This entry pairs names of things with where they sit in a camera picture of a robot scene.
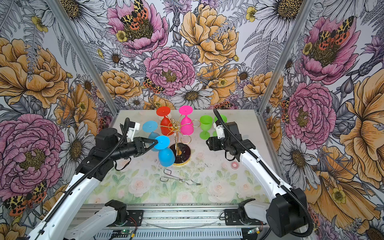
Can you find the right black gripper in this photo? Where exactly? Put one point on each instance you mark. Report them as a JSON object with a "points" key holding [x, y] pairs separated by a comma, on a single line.
{"points": [[213, 143]]}

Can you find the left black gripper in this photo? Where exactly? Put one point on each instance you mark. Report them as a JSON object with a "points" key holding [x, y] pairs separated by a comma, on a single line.
{"points": [[140, 146]]}

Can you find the blue wine glass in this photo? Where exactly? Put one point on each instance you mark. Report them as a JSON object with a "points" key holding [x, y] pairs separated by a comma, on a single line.
{"points": [[150, 127], [165, 154]]}

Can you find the blue wine glass front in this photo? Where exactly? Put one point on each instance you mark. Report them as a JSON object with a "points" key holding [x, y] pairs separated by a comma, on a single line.
{"points": [[165, 154]]}

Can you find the green wine glass front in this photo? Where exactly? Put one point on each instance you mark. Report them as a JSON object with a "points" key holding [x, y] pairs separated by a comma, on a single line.
{"points": [[206, 124]]}

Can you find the green wine glass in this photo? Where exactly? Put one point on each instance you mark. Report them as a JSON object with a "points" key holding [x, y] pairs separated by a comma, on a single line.
{"points": [[224, 118], [206, 124]]}

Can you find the pink wine glass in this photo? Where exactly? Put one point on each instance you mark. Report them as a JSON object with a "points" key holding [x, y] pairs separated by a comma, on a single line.
{"points": [[187, 127]]}

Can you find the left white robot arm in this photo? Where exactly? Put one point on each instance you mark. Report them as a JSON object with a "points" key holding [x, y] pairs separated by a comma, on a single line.
{"points": [[110, 147]]}

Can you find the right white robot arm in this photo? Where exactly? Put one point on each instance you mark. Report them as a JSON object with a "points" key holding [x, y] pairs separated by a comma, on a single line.
{"points": [[287, 211]]}

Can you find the red wine glass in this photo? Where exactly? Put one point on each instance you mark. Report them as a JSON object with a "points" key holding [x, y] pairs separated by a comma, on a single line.
{"points": [[166, 124]]}

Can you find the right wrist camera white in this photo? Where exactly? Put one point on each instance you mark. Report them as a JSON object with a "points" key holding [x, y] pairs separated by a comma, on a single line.
{"points": [[220, 132]]}

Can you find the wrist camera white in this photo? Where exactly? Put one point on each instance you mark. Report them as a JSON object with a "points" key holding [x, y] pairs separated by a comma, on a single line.
{"points": [[133, 127], [220, 132]]}

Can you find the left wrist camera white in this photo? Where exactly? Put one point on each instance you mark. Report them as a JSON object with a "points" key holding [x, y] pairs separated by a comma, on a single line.
{"points": [[133, 127]]}

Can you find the gold wire glass rack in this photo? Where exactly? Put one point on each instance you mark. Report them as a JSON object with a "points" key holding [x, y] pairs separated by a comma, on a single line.
{"points": [[180, 148]]}

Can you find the metal wire tongs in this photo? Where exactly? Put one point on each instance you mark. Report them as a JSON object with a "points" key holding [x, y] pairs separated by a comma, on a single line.
{"points": [[169, 176]]}

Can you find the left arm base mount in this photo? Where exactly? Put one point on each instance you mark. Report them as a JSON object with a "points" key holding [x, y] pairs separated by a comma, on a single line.
{"points": [[129, 218]]}

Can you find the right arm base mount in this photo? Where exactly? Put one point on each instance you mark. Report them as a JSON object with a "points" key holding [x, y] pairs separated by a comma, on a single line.
{"points": [[231, 217]]}

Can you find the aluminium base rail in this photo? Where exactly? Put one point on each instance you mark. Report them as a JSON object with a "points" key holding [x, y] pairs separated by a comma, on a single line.
{"points": [[182, 222]]}

